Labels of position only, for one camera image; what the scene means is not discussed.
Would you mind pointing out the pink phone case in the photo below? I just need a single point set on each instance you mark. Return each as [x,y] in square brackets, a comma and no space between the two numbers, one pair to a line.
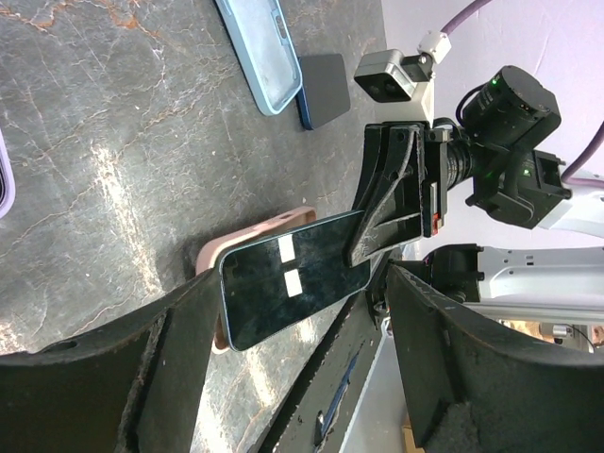
[213,250]

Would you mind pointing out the phone with blue edge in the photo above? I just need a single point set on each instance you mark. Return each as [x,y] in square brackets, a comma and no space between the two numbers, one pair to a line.
[324,94]

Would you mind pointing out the light blue phone case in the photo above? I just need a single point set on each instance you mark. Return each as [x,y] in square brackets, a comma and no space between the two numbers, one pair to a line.
[265,50]

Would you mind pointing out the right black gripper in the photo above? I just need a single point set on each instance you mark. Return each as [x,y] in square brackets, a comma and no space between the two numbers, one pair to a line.
[493,143]

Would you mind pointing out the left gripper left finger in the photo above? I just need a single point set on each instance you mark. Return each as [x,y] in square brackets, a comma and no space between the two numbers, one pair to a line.
[131,385]

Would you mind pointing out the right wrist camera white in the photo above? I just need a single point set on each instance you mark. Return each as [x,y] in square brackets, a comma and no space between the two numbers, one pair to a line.
[403,86]

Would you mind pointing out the lavender phone case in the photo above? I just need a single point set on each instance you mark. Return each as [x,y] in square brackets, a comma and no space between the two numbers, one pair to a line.
[8,186]

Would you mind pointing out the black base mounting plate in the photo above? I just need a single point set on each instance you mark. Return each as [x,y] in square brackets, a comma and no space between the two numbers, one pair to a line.
[317,411]

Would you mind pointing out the black phone front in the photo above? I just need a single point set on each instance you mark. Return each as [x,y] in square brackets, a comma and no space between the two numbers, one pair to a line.
[280,280]

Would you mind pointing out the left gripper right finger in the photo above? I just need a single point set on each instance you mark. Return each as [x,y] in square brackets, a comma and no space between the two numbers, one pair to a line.
[473,385]

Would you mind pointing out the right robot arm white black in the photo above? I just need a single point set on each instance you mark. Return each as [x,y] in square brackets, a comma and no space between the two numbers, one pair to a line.
[472,273]

